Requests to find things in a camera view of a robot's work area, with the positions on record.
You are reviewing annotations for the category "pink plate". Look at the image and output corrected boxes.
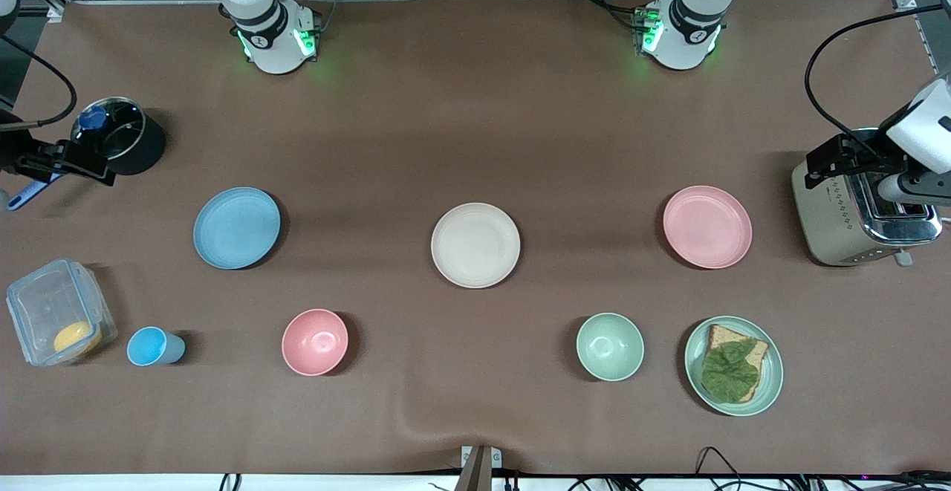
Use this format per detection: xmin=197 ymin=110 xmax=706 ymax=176
xmin=663 ymin=185 xmax=753 ymax=270

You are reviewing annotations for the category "blue plate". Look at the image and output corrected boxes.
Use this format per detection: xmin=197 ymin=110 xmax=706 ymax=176
xmin=193 ymin=186 xmax=282 ymax=270

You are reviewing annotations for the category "glass lid with blue knob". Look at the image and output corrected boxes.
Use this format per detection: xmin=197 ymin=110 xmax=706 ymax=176
xmin=71 ymin=97 xmax=146 ymax=163

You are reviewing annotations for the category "silver beige toaster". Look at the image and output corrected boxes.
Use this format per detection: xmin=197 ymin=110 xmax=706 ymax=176
xmin=791 ymin=129 xmax=944 ymax=267

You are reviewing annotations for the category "clear plastic food container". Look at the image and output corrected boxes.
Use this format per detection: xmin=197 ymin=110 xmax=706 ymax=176
xmin=6 ymin=257 xmax=118 ymax=367

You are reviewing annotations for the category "orange food piece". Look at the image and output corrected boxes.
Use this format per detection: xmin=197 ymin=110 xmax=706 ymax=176
xmin=53 ymin=320 xmax=103 ymax=358

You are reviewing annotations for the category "blue cup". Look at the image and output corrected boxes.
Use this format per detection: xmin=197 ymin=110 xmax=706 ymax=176
xmin=126 ymin=326 xmax=186 ymax=367

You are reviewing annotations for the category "toasted bread slice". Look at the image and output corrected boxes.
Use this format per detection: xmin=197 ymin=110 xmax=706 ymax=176
xmin=704 ymin=324 xmax=770 ymax=403

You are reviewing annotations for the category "green plate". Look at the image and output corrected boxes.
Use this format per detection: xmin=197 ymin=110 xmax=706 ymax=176
xmin=684 ymin=316 xmax=785 ymax=417

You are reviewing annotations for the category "green lettuce leaf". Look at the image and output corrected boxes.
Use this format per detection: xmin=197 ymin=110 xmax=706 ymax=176
xmin=701 ymin=339 xmax=760 ymax=404

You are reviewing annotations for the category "pink bowl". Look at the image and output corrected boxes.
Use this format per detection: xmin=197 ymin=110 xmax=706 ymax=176
xmin=281 ymin=308 xmax=349 ymax=377

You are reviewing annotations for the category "green bowl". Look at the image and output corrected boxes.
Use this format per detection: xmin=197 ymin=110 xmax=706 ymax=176
xmin=576 ymin=313 xmax=645 ymax=382

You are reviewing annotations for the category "large fabric tablecloth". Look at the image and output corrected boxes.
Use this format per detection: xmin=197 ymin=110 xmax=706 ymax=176
xmin=0 ymin=0 xmax=951 ymax=477

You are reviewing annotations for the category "beige plate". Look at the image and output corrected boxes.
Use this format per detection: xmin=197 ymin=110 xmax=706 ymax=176
xmin=431 ymin=203 xmax=521 ymax=289

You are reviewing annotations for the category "black pot with blue handle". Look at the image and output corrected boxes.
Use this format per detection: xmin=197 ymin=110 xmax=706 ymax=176
xmin=6 ymin=96 xmax=168 ymax=212

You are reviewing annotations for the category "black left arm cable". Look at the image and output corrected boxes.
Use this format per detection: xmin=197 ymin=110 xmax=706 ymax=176
xmin=805 ymin=3 xmax=951 ymax=161

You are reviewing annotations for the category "looped black floor cable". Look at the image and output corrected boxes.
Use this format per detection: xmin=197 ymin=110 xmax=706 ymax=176
xmin=695 ymin=446 xmax=745 ymax=489

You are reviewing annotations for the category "grey camera stand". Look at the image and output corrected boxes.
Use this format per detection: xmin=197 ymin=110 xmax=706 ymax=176
xmin=461 ymin=445 xmax=502 ymax=491

